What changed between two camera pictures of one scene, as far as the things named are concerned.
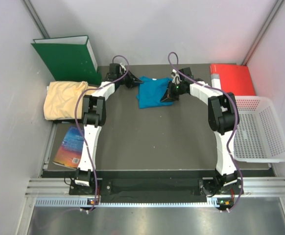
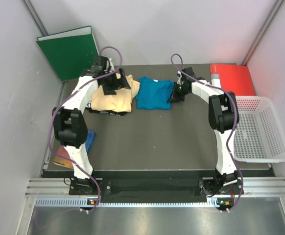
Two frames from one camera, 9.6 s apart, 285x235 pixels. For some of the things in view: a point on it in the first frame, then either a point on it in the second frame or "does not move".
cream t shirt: [60, 99] → [121, 102]
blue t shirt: [151, 91] does not move
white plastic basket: [260, 135] does not move
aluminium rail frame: [253, 186] does not move
